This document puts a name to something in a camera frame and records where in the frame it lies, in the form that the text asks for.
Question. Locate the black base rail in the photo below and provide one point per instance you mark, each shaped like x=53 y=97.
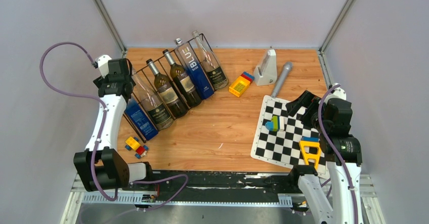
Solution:
x=220 y=187

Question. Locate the yellow red blue block house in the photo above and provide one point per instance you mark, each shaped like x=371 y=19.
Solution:
x=241 y=84

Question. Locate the clear champagne bottle near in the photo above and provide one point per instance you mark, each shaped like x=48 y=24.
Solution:
x=152 y=104

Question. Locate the black wire wine rack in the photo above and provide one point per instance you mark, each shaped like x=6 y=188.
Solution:
x=166 y=72

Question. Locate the black white chessboard mat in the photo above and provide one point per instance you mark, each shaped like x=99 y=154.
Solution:
x=280 y=147

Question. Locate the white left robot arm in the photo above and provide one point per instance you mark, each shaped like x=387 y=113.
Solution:
x=99 y=166

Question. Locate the grey wedge stand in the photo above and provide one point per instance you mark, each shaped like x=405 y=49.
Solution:
x=265 y=72

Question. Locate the green white blue block stack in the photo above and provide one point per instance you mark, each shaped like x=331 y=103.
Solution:
x=277 y=123

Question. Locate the yellow arch blue block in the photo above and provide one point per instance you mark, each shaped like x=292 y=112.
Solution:
x=311 y=151

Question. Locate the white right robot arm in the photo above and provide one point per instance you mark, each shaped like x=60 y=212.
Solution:
x=331 y=116

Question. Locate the silver metal cylinder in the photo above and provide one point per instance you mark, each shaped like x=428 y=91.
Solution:
x=286 y=69

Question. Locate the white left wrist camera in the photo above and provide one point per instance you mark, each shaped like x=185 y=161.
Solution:
x=101 y=63

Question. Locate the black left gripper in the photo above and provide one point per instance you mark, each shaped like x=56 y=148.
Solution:
x=100 y=81

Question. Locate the blue square bottle on rack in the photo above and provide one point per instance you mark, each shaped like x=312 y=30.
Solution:
x=187 y=56

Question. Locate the olive green wine bottle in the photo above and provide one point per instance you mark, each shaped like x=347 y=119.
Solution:
x=168 y=93

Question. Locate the yellow red toy car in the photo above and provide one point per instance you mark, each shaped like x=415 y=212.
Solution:
x=132 y=143

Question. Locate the dark green wine bottle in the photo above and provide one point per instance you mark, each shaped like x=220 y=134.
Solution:
x=183 y=81

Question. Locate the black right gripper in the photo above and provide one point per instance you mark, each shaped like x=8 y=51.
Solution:
x=307 y=99

